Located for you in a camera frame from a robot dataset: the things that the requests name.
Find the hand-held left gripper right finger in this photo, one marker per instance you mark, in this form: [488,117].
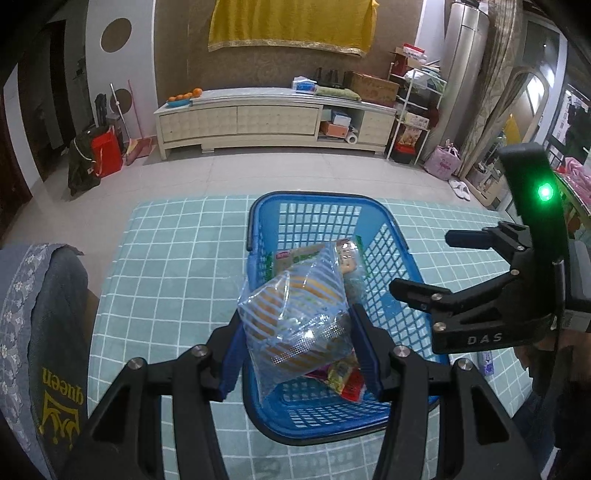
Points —
[367,355]

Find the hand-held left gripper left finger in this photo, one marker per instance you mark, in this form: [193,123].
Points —
[231,364]

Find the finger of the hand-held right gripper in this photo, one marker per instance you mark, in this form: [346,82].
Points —
[466,239]
[415,293]

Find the red white snack pouch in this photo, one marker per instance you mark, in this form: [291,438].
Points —
[346,378]

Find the purple gum box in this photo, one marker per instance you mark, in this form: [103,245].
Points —
[487,364]

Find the clear blue-striped snack bag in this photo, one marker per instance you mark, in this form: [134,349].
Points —
[295,314]

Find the blue plastic basket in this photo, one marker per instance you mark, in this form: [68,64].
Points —
[314,217]

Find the white slipper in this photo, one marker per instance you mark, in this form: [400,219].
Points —
[464,191]
[455,185]

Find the pink tote bag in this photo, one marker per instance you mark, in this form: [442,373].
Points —
[443,161]

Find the teal checked tablecloth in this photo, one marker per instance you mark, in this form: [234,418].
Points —
[175,277]

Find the orange printed snack box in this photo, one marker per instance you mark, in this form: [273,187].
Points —
[412,143]

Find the arched standing mirror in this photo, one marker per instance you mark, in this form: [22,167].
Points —
[526,106]

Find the paper towel roll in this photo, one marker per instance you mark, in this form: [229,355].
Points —
[352,138]

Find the patterned curtain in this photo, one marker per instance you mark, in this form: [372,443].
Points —
[496,83]

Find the glass sliding door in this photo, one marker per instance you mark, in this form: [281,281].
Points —
[577,120]

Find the standing air conditioner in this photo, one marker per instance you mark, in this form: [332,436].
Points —
[461,69]

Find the blue white box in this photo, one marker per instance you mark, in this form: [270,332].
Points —
[340,119]

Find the brown cardboard box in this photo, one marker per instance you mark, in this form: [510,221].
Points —
[371,87]

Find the red white box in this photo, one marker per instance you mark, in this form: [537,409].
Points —
[414,53]

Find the green folded cushion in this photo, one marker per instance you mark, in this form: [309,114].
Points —
[339,93]

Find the black router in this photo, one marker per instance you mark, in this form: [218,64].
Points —
[330,78]

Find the blue tissue box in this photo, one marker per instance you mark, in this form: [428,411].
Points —
[304,84]

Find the cream TV cabinet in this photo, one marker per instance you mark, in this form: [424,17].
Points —
[231,122]

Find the red bag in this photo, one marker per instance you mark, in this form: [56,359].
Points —
[106,154]

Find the black bag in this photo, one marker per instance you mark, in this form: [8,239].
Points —
[83,166]

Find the blue fruit plate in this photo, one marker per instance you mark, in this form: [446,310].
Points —
[179,104]

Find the yellow cloth cover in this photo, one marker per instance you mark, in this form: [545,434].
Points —
[286,23]

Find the round brown wall decor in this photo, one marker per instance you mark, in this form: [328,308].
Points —
[116,36]

